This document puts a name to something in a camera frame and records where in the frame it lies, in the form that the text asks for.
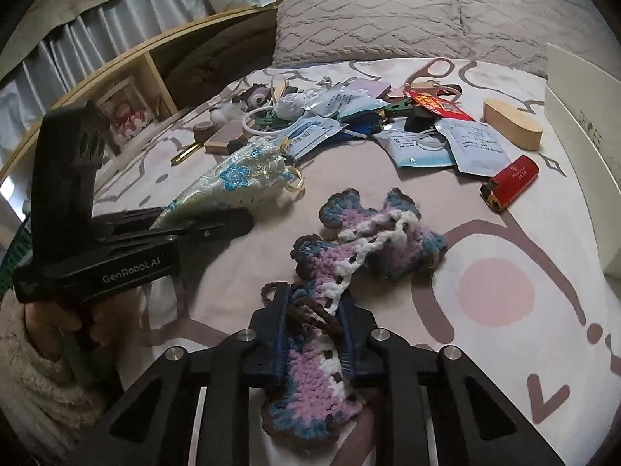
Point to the purple crocheted round piece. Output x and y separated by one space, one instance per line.
255 95

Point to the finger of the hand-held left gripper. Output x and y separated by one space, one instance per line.
126 217
223 225

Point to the picture frame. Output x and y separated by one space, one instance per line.
128 111

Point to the floral embroidered pouch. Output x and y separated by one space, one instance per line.
242 174

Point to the oval wooden block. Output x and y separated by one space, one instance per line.
514 124

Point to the black clip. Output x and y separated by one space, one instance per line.
418 119

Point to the face mask packet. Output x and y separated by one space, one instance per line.
310 133
478 145
405 150
334 102

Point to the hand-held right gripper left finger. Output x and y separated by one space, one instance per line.
282 349

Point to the person's left forearm cream sleeve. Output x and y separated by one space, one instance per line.
39 388

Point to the brown blanket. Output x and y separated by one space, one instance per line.
218 58

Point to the grey curtain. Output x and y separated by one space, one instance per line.
73 43

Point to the grey textured pillow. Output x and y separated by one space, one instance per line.
364 24
524 24

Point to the purple blue crocheted pouch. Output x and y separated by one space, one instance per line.
383 238

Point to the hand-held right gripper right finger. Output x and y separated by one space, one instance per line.
347 344

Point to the white box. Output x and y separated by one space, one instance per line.
582 131

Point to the person's left hand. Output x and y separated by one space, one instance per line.
104 323

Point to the red lighter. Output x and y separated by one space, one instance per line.
514 179

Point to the brown wooden block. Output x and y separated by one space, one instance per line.
223 138

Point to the crumpled white tissue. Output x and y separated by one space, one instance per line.
293 106

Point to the wooden shelf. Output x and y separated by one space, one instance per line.
145 53

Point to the red packet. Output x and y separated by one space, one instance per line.
436 104

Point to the lilac card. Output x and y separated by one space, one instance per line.
368 90

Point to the white cotton ball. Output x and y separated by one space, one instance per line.
224 111

